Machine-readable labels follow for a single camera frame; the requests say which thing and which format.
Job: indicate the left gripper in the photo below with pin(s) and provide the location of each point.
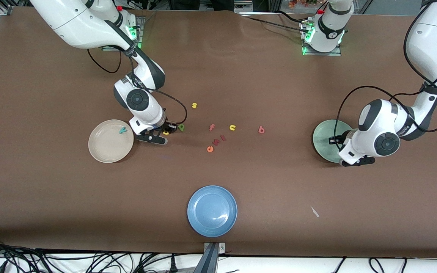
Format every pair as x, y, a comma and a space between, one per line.
338, 139

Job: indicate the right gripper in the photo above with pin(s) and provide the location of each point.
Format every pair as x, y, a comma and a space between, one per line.
168, 126

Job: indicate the teal letter y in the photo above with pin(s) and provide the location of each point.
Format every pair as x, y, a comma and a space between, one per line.
122, 130

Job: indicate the red letter b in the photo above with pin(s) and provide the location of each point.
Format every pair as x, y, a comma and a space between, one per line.
260, 129

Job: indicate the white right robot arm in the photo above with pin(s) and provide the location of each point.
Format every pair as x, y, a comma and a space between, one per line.
74, 22

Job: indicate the green plate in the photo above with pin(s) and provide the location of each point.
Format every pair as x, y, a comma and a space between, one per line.
324, 140

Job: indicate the beige brown plate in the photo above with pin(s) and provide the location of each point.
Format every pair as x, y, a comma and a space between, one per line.
106, 149

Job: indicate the yellow letter u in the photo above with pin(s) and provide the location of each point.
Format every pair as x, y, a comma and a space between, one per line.
231, 126

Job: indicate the white paper scrap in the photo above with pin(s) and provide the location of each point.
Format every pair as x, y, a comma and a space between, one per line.
314, 211

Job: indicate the blue plate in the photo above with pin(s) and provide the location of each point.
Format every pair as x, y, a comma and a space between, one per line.
212, 211

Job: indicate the brown table cover mat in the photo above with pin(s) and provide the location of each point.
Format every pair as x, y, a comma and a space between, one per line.
51, 189

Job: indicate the black power plug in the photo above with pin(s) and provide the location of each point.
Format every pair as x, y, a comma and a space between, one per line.
173, 265

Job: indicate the grey box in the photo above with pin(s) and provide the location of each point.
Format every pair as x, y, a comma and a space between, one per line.
250, 5

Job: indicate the orange decoration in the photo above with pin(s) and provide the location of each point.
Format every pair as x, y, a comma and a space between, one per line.
302, 3

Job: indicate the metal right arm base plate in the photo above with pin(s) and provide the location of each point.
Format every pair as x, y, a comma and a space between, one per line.
138, 42

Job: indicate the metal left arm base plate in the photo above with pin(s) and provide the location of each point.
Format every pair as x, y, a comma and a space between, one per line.
336, 53

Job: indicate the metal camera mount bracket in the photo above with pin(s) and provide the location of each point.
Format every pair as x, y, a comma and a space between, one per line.
214, 248

